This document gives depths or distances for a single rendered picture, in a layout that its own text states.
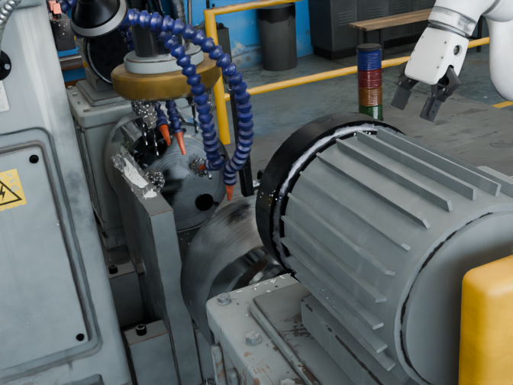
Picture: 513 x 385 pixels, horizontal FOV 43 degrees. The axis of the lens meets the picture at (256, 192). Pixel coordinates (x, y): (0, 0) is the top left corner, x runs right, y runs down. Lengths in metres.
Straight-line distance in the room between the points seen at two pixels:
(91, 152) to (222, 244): 0.73
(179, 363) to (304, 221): 0.62
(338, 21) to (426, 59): 5.37
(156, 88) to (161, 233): 0.22
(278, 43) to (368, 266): 5.93
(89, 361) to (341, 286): 0.61
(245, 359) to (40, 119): 0.43
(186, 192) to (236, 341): 0.76
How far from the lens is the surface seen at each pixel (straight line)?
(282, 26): 6.37
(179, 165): 1.39
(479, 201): 0.50
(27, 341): 1.03
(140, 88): 1.03
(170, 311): 1.10
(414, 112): 2.45
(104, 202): 1.62
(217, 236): 0.92
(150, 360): 1.15
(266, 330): 0.68
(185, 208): 1.43
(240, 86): 0.90
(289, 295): 0.72
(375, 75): 1.62
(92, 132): 1.56
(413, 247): 0.48
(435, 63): 1.24
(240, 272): 0.84
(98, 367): 1.08
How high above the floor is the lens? 1.57
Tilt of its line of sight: 24 degrees down
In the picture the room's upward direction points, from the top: 6 degrees counter-clockwise
